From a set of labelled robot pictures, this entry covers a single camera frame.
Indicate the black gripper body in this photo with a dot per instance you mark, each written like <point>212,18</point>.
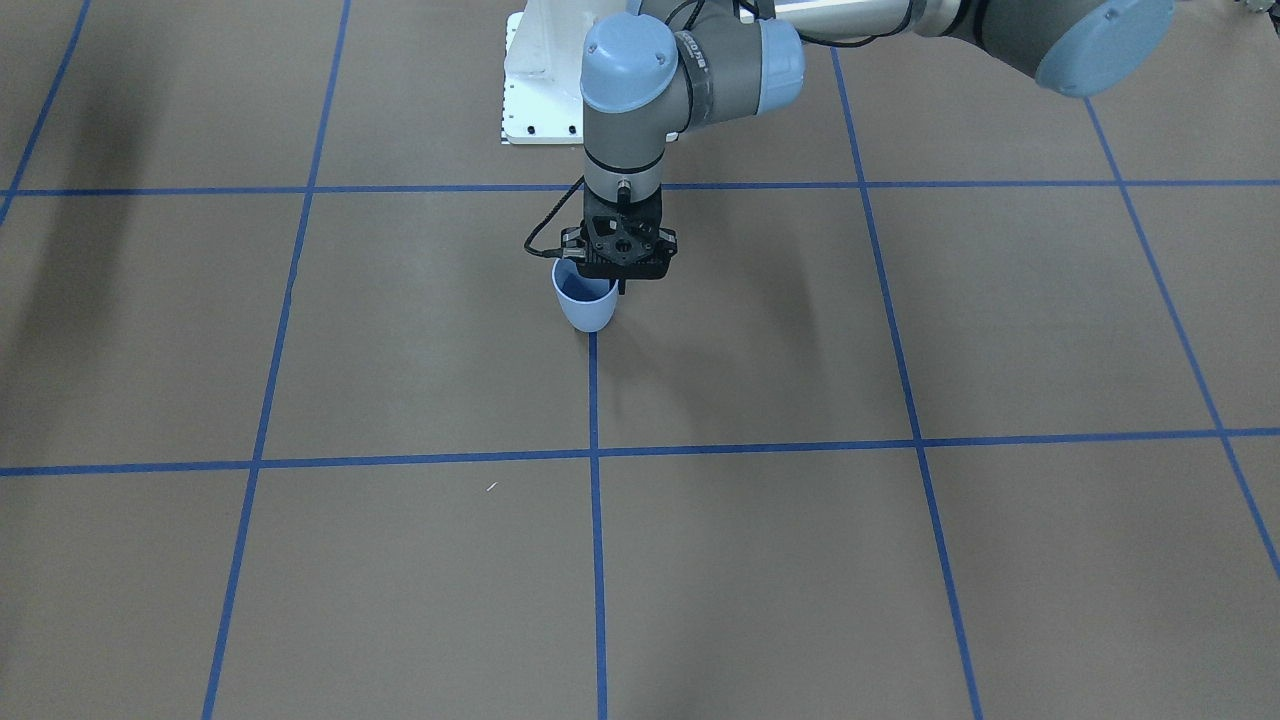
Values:
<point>572,240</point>

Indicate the blue cup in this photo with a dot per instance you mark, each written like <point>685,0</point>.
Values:
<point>588,304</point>

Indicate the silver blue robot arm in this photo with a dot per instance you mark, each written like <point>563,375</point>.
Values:
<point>662,68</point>

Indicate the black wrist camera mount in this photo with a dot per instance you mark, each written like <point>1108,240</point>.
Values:
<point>613,248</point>

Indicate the white pedestal column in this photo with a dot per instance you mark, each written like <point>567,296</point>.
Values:
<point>541,102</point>

